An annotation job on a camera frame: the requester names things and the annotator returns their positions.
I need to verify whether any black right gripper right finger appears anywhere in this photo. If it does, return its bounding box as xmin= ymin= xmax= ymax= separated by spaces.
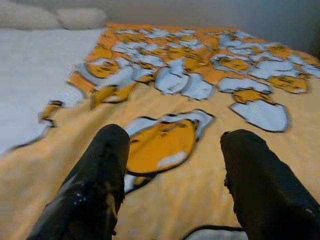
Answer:
xmin=219 ymin=129 xmax=320 ymax=240

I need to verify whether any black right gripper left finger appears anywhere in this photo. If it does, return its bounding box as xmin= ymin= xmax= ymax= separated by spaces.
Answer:
xmin=26 ymin=124 xmax=131 ymax=240

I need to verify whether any yellow cartoon egg duvet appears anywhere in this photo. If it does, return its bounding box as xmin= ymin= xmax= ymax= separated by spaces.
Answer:
xmin=0 ymin=22 xmax=320 ymax=240

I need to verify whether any white quilted mattress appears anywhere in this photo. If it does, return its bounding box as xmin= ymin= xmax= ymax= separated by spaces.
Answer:
xmin=0 ymin=27 xmax=106 ymax=156

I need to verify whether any cream pillow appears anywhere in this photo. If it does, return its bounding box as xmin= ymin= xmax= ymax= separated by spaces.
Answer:
xmin=0 ymin=4 xmax=61 ymax=30
xmin=56 ymin=7 xmax=108 ymax=30

